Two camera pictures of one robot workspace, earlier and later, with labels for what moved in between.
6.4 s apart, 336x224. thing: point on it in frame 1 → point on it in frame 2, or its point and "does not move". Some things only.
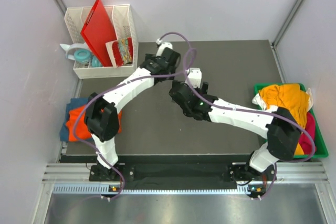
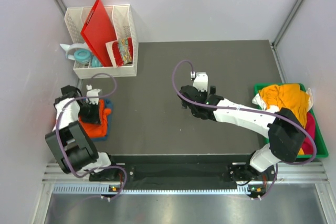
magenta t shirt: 305,140 does not move
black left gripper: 151,57 → 94,119
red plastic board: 97,30 does not move
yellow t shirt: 291,97 does not move
